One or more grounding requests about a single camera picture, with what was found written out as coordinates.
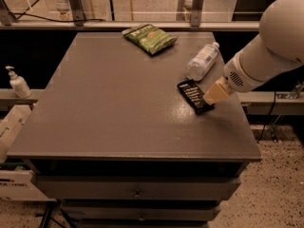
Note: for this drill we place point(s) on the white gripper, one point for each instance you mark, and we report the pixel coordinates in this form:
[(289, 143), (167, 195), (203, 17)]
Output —
[(235, 74)]

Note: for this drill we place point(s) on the black rxbar chocolate wrapper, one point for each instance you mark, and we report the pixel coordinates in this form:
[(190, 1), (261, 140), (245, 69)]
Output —
[(193, 95)]

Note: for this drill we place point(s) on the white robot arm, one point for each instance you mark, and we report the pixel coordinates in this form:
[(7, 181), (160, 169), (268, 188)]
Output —
[(284, 19)]

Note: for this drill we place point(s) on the clear plastic water bottle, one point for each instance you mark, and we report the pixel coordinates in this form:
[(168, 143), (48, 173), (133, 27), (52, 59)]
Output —
[(198, 66)]

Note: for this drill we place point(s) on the white pump soap bottle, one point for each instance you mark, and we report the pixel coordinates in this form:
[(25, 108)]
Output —
[(18, 83)]

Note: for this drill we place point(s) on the green chip bag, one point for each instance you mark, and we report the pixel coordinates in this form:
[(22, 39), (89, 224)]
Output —
[(149, 37)]

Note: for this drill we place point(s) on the grey drawer cabinet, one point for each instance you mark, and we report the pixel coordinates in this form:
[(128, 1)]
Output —
[(114, 141)]

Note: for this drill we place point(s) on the white cardboard box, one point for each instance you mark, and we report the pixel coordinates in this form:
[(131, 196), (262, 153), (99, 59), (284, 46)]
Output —
[(10, 127)]

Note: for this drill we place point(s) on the white labelled box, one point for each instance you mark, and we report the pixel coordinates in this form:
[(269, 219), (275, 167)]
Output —
[(19, 186)]

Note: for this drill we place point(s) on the metal rail frame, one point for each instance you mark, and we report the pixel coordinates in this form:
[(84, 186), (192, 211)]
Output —
[(208, 15)]

